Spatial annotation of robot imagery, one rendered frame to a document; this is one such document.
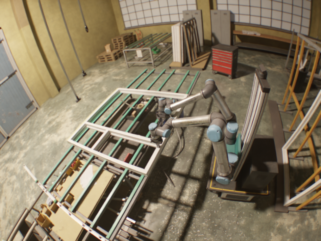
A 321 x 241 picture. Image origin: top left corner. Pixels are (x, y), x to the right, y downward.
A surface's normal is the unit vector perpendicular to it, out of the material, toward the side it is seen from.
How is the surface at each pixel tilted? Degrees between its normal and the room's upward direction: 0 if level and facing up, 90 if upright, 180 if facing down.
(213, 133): 83
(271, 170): 0
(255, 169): 0
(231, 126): 5
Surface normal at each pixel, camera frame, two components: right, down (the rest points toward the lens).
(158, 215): -0.16, -0.73
